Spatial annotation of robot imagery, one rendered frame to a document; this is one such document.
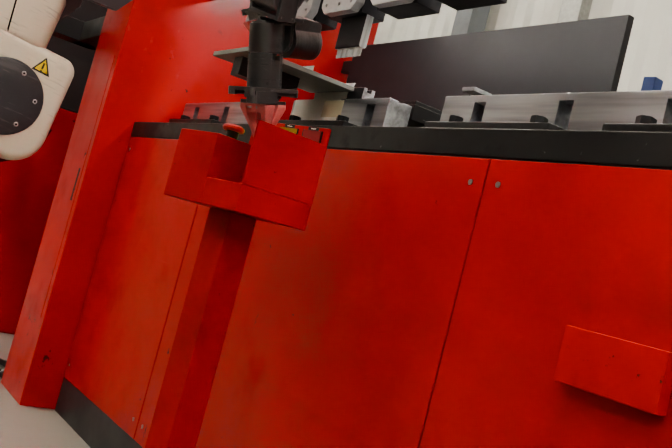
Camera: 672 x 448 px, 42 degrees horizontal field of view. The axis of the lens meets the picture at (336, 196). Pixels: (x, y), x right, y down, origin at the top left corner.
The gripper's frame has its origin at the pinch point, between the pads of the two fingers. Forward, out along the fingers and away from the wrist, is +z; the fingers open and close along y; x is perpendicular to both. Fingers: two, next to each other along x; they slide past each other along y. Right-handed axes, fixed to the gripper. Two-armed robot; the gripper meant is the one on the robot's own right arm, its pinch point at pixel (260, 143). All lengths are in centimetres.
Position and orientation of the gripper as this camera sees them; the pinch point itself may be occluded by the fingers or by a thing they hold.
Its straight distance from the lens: 146.8
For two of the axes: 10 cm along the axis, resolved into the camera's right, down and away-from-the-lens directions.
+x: -7.1, -1.2, 7.0
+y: 7.1, -0.3, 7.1
